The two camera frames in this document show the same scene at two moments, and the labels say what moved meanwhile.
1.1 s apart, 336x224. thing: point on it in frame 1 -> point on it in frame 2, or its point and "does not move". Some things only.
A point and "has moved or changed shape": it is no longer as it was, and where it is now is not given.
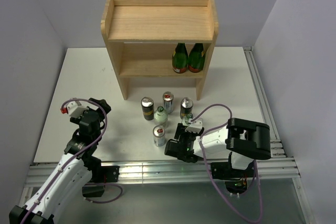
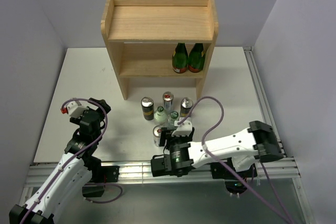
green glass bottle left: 180,59 does not move
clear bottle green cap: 185,120 has moved or changed shape
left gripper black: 106,105 does not move
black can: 148,108 does not move
